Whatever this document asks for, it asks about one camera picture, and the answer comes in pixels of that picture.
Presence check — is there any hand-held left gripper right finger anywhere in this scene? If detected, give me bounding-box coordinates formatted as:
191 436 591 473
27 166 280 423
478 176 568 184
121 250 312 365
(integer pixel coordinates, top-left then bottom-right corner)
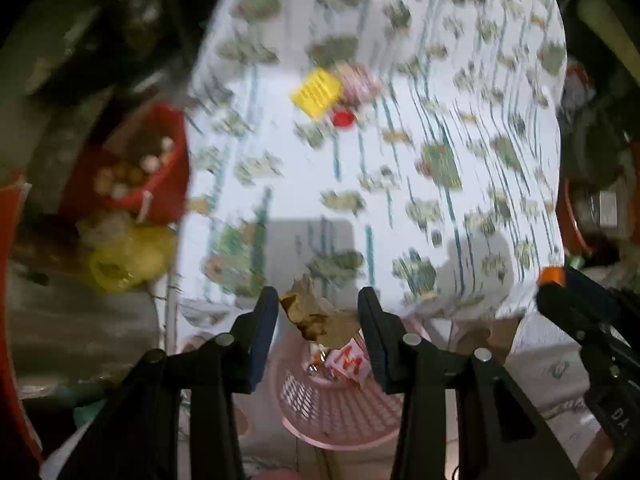
357 286 581 480

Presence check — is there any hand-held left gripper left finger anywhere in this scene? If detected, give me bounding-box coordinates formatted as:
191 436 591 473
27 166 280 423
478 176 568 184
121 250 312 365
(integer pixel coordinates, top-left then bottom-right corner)
60 286 280 480

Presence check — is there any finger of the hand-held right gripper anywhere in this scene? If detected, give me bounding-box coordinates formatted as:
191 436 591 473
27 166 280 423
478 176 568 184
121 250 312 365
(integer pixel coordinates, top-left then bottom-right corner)
536 282 632 356
564 265 640 326

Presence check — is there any red white wrapper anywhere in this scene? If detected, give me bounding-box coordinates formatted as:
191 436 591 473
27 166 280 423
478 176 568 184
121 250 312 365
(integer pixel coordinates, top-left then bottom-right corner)
325 337 373 386

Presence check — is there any torn brown snack wrapper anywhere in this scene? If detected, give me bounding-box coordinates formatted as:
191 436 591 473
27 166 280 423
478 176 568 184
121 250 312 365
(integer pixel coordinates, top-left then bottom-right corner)
280 275 368 351

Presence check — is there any pink plastic basket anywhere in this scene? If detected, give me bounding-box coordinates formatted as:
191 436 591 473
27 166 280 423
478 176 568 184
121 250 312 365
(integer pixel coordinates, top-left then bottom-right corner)
270 320 436 451

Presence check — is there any red rimmed pot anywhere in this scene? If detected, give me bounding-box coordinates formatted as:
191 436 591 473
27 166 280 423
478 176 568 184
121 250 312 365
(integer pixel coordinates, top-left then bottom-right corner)
555 175 640 256

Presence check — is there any yellow plastic bag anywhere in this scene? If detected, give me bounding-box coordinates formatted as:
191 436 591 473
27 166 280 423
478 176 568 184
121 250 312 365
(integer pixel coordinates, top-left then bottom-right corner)
80 210 178 293

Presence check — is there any animal print white cloth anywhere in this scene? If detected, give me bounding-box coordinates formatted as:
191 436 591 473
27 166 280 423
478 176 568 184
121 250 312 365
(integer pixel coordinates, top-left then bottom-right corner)
177 0 568 321

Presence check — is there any red plastic bucket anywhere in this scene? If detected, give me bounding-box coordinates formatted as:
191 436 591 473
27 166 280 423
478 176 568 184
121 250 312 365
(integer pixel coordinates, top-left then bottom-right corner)
65 102 193 226

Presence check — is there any pile of eggs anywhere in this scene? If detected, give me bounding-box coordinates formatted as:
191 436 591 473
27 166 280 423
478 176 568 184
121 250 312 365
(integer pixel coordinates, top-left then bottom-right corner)
95 135 176 198

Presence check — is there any yellow packet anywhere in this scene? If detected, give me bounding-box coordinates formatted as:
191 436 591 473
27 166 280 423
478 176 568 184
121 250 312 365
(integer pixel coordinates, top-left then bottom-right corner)
290 67 343 121

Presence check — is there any red board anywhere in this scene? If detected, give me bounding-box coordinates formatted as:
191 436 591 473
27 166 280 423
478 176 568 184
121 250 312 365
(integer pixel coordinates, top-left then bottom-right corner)
0 180 43 466

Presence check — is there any crumpled pink wrapper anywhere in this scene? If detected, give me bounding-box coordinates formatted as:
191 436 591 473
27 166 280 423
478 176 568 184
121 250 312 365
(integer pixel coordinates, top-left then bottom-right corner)
332 62 383 108

